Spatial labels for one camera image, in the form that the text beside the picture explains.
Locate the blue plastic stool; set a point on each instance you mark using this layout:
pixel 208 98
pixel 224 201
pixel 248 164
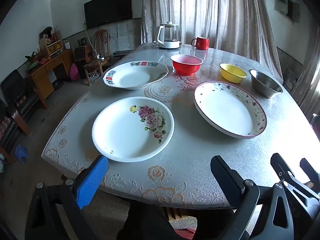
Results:
pixel 22 153

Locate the wall-mounted black television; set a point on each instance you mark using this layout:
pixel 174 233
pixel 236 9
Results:
pixel 107 8

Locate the yellow bowl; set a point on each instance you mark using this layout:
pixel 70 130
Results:
pixel 232 75

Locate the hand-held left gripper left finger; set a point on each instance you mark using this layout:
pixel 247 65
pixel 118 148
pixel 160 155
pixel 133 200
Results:
pixel 91 182

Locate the beige side curtain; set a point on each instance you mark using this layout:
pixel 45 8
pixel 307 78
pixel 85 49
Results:
pixel 307 67

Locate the stainless steel bowl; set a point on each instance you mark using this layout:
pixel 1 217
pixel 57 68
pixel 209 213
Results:
pixel 266 85

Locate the wall electrical panel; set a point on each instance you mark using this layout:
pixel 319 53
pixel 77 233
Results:
pixel 285 2

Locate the wooden desk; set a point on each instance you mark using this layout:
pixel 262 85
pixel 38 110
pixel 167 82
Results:
pixel 47 67

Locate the black armchair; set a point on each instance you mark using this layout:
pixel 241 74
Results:
pixel 17 90

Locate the grey patterned bundle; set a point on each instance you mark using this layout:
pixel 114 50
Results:
pixel 290 80

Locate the floral lace tablecloth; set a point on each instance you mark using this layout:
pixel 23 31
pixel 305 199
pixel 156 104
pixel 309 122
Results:
pixel 187 155

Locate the red plastic bowl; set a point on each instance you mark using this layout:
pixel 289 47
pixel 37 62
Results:
pixel 186 66

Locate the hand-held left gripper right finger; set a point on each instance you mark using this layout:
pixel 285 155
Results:
pixel 225 180

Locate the red mug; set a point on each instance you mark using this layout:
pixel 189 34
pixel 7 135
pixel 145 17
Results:
pixel 201 43

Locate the wooden chair with curved back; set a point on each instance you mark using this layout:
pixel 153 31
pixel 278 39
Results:
pixel 100 45

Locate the white plate with purple-flowered rim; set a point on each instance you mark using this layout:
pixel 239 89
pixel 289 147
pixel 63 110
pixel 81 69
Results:
pixel 225 110

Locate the glass electric kettle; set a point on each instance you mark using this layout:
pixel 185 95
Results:
pixel 168 36

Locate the pink bag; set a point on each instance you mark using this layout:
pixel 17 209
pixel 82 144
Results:
pixel 74 72

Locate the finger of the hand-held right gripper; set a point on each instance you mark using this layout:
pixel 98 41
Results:
pixel 282 167
pixel 310 168

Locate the white plate with pink roses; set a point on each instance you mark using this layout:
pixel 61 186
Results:
pixel 125 135

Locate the beige sheer curtain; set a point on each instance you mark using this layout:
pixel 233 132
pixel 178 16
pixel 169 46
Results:
pixel 212 10

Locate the wooden desktop shelf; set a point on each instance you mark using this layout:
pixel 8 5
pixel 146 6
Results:
pixel 53 42

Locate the scalloped plate with red characters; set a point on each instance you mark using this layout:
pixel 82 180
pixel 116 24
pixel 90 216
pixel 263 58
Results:
pixel 135 77

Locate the person's dark trousers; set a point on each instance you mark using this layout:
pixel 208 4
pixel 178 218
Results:
pixel 147 222

